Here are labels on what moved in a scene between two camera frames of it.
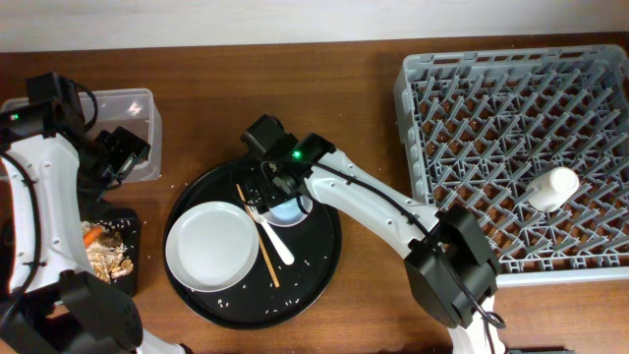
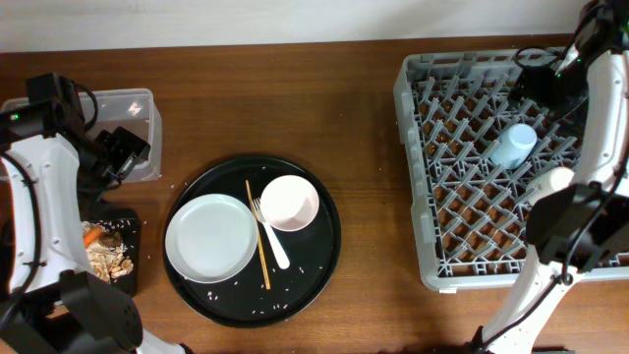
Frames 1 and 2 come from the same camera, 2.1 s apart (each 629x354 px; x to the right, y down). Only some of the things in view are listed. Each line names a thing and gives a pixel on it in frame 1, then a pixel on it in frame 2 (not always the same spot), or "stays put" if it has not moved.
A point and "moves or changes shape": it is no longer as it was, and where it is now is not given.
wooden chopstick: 258,236 moves or changes shape
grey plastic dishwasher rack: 478,126 stays put
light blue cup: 288,210 to 514,147
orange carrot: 90,235 stays put
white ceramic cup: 552,189 stays put
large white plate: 210,246 moves or changes shape
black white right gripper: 271,193 to 534,92
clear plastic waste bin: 133,108 stays put
